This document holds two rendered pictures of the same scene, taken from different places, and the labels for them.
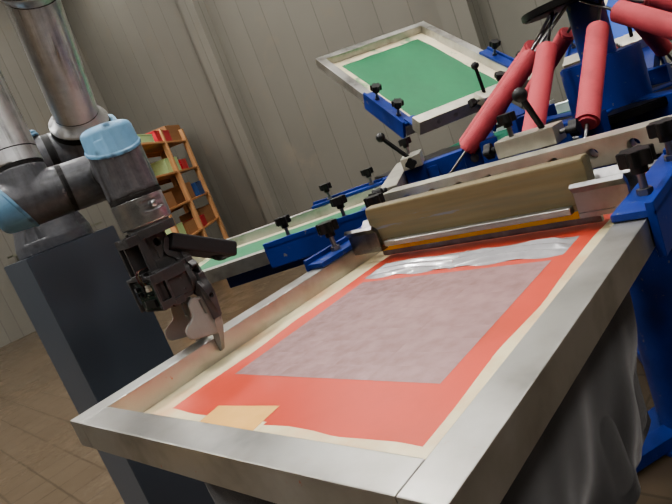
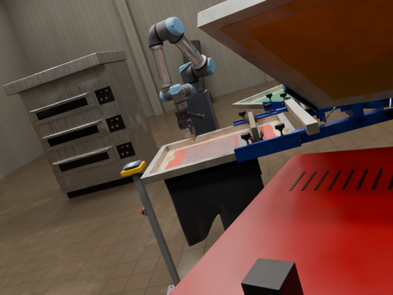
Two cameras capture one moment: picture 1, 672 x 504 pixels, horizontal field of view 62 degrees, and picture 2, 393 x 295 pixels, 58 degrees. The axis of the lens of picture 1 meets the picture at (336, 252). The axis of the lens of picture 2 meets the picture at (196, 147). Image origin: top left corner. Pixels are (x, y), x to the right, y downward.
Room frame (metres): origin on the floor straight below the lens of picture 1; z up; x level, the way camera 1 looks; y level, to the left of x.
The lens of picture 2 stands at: (-0.43, -1.55, 1.47)
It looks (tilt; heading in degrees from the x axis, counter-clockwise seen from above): 14 degrees down; 55
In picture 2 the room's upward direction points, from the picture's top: 18 degrees counter-clockwise
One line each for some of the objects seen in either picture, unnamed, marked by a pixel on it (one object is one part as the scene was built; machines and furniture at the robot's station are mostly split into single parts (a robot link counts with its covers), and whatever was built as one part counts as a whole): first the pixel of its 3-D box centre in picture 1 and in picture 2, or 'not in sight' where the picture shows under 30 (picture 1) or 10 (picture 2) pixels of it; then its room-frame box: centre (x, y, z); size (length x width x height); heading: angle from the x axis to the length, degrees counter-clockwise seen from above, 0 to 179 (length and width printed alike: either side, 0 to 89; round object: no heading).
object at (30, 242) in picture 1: (47, 224); (193, 88); (1.19, 0.54, 1.25); 0.15 x 0.15 x 0.10
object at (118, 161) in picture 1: (119, 162); (177, 93); (0.84, 0.24, 1.28); 0.09 x 0.08 x 0.11; 23
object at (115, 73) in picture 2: not in sight; (92, 126); (1.58, 3.74, 0.94); 1.45 x 1.12 x 1.89; 131
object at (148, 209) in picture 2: not in sight; (158, 233); (0.46, 0.41, 0.48); 0.22 x 0.22 x 0.96; 44
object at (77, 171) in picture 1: (104, 174); (182, 91); (0.92, 0.30, 1.28); 0.11 x 0.11 x 0.08; 23
